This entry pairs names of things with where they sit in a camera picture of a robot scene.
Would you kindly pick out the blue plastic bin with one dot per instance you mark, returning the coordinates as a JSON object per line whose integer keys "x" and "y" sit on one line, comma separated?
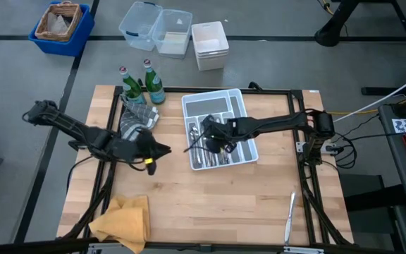
{"x": 65, "y": 47}

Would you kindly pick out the black metal rig frame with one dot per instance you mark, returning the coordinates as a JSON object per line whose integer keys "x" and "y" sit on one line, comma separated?
{"x": 382, "y": 91}

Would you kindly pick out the wicker basket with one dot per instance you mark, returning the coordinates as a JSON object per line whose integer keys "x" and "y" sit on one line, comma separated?
{"x": 56, "y": 39}

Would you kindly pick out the white plastic cutlery tray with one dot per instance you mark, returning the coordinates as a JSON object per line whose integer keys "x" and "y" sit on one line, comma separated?
{"x": 206, "y": 106}

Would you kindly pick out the black pedestal stand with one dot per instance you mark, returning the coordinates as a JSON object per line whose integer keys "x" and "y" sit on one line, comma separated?
{"x": 330, "y": 33}

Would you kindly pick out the grey checked dish towel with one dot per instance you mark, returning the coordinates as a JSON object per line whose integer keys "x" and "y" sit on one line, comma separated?
{"x": 136, "y": 118}

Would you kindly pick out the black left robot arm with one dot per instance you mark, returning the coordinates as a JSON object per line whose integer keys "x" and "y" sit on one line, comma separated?
{"x": 79, "y": 130}

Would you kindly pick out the dark grey equipment cart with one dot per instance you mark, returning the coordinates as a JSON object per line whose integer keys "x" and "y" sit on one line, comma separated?
{"x": 400, "y": 169}

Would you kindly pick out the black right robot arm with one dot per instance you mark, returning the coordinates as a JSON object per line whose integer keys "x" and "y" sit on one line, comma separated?
{"x": 280, "y": 121}

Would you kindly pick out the green glass bottle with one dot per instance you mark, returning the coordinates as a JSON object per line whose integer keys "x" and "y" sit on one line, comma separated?
{"x": 154, "y": 84}
{"x": 132, "y": 90}

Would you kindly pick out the grey power adapter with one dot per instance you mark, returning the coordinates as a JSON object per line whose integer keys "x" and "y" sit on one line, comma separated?
{"x": 326, "y": 148}

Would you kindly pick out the silver metal bracket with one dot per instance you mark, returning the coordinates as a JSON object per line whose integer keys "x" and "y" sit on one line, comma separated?
{"x": 303, "y": 250}
{"x": 96, "y": 249}

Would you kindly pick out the crumpled clear plastic wrap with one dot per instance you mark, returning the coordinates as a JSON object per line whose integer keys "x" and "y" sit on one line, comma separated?
{"x": 56, "y": 24}

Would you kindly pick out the clear plastic bin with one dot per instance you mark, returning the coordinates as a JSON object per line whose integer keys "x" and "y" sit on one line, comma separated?
{"x": 173, "y": 39}

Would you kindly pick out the yellow cloth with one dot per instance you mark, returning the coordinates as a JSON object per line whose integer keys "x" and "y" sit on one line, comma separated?
{"x": 125, "y": 222}

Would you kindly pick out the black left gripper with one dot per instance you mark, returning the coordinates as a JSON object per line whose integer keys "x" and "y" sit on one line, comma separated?
{"x": 146, "y": 146}

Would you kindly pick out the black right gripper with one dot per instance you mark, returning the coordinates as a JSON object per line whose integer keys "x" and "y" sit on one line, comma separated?
{"x": 219, "y": 128}

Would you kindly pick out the white stacked storage bins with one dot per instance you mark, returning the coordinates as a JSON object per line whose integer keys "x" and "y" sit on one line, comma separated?
{"x": 210, "y": 60}

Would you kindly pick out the black metal table frame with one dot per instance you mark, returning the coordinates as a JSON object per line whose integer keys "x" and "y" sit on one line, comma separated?
{"x": 277, "y": 91}

